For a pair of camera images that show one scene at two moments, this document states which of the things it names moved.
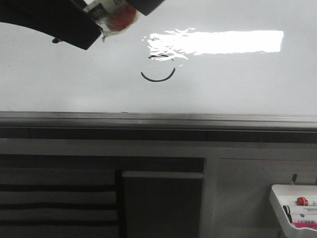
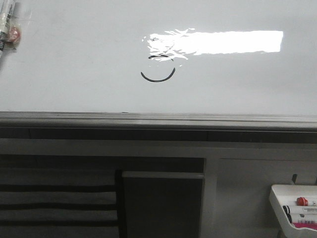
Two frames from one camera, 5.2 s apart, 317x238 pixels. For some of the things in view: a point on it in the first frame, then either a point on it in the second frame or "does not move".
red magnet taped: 120,18 -> 14,34
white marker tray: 295,207 does not move
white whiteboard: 190,56 does not move
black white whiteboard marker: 101,11 -> 7,8
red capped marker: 302,201 does not move
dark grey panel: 159,204 does not move
